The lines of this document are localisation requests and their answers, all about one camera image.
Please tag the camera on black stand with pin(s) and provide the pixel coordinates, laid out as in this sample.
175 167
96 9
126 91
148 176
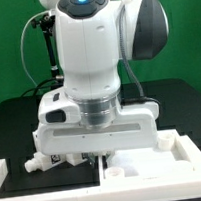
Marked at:
46 23

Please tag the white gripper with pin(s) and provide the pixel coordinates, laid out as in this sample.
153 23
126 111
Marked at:
134 127

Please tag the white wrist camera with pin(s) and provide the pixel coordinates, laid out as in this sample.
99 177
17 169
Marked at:
55 107

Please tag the white L-shaped fence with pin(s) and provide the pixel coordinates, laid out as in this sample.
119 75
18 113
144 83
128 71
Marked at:
155 192

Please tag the white square tabletop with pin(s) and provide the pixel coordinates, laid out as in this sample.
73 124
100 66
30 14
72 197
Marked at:
174 159

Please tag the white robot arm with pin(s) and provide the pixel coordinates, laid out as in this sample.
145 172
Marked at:
86 115

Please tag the white block left edge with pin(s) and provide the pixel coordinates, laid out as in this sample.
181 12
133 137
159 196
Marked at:
3 171

